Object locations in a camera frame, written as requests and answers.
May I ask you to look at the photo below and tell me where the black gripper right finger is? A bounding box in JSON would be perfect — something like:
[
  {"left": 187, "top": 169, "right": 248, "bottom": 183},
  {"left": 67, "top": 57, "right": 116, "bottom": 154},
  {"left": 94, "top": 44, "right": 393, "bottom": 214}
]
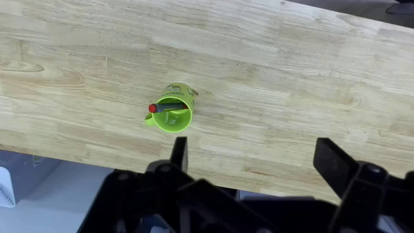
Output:
[{"left": 311, "top": 138, "right": 359, "bottom": 201}]

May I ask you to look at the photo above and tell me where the white ribbed plastic object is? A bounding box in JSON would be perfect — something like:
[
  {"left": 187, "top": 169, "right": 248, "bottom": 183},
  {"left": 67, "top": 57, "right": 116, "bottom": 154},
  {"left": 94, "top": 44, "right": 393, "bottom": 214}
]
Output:
[{"left": 0, "top": 165, "right": 18, "bottom": 210}]

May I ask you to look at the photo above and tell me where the red capped marker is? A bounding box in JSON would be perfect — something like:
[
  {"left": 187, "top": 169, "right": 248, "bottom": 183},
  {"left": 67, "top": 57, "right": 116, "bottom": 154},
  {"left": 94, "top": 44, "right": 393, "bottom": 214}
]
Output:
[{"left": 147, "top": 101, "right": 187, "bottom": 116}]

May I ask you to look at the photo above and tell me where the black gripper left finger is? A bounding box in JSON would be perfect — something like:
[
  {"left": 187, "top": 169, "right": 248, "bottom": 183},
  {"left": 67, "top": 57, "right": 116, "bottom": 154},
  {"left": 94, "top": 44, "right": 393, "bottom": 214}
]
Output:
[{"left": 169, "top": 136, "right": 188, "bottom": 174}]

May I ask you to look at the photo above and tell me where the yellow-green printed mug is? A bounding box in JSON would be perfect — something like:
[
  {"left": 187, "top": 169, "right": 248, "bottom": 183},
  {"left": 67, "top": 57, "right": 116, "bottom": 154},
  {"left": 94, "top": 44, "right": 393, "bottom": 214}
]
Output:
[{"left": 143, "top": 82, "right": 200, "bottom": 135}]

